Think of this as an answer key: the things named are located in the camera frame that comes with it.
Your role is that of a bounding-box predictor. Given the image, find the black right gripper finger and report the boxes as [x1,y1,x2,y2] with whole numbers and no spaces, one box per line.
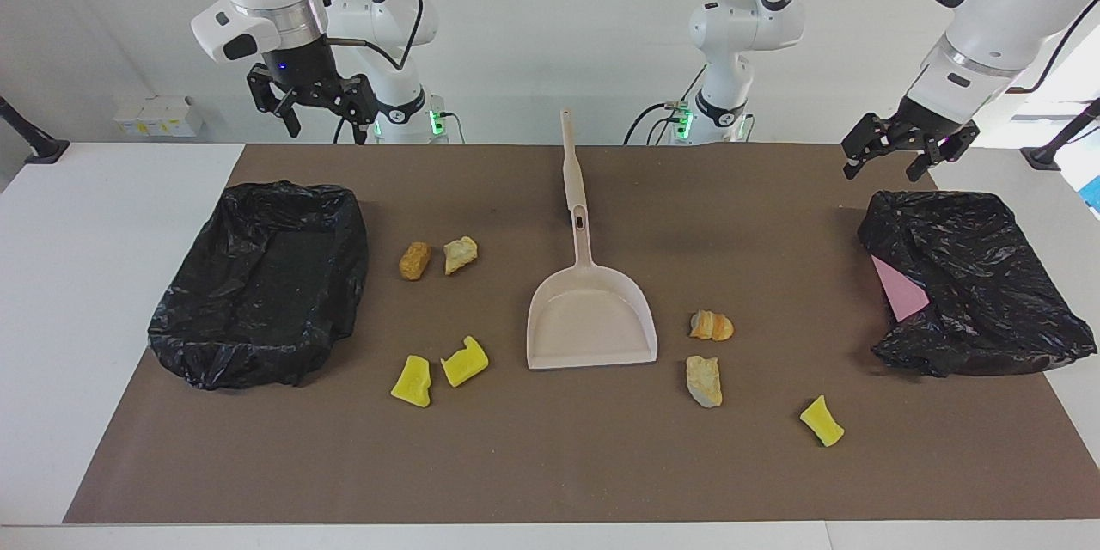
[247,64,302,138]
[344,76,380,145]

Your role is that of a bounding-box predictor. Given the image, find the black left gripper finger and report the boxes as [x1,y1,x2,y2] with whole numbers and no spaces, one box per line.
[842,113,899,180]
[908,125,981,183]

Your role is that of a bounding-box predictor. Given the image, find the brown nugget chunk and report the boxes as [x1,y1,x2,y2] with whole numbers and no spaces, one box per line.
[399,241,433,282]

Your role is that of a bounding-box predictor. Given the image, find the pale yellow jagged chunk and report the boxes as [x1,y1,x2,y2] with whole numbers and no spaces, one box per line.
[443,235,479,277]

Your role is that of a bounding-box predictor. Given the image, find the beige brush black bristles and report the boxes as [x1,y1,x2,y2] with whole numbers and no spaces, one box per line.
[560,109,588,213]

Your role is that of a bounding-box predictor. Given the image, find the notched yellow sponge piece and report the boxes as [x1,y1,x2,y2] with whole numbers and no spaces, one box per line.
[440,335,490,388]

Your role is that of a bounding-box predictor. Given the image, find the large pale layered chunk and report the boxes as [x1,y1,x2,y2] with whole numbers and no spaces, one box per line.
[685,355,724,409]

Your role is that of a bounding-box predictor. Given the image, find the beige plastic dustpan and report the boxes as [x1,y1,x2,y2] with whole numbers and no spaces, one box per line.
[526,202,659,371]

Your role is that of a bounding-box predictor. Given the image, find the black trash bag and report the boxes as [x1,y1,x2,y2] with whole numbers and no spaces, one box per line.
[147,180,370,391]
[857,189,1098,378]

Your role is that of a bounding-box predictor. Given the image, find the pink bin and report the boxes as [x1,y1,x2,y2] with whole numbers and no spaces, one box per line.
[871,255,931,323]

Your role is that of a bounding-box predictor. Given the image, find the black stand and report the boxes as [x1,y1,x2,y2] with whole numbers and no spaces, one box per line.
[1020,97,1100,171]
[0,95,71,165]

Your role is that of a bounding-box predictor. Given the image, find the white cardboard box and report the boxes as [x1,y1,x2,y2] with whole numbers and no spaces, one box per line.
[113,95,205,138]

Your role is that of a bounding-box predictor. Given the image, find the brown table mat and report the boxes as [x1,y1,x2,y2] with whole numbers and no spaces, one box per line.
[63,144,1100,525]

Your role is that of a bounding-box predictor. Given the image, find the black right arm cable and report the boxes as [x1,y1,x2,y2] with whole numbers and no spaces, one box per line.
[305,0,426,74]

